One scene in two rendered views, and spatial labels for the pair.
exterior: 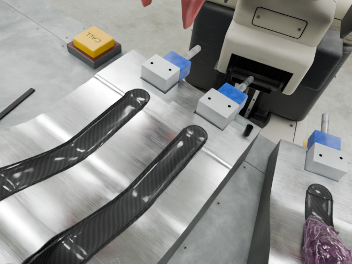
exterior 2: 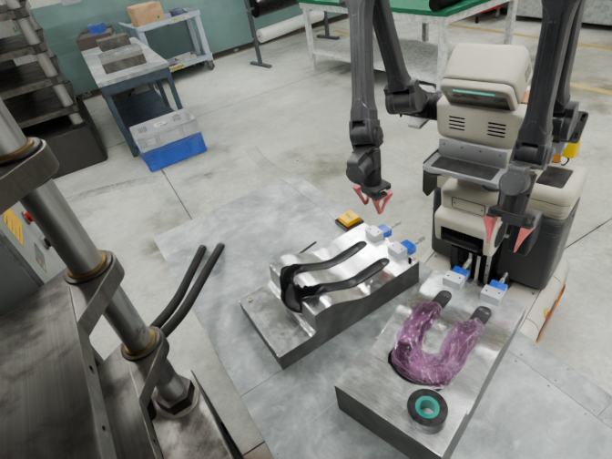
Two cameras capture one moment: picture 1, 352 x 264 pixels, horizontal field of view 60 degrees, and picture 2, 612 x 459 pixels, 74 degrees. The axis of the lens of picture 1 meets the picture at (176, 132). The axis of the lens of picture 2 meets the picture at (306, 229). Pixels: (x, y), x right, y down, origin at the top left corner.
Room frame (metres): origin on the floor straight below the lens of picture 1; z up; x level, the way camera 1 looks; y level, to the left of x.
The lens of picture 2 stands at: (-0.58, -0.37, 1.76)
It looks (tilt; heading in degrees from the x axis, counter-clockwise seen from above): 38 degrees down; 36
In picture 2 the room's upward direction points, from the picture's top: 12 degrees counter-clockwise
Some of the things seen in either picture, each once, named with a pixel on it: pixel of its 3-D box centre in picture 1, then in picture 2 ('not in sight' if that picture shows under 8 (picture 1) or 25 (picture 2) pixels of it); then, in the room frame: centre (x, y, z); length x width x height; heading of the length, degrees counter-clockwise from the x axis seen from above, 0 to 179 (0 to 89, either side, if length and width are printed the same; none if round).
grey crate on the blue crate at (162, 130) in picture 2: not in sight; (165, 129); (1.92, 2.87, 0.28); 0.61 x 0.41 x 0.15; 148
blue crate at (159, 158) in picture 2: not in sight; (171, 145); (1.92, 2.88, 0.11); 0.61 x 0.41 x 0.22; 148
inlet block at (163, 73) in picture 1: (177, 65); (385, 230); (0.41, 0.02, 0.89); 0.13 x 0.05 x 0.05; 151
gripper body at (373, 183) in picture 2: not in sight; (372, 176); (0.37, 0.04, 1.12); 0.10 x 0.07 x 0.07; 61
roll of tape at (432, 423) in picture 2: not in sight; (427, 411); (-0.16, -0.28, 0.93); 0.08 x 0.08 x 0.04
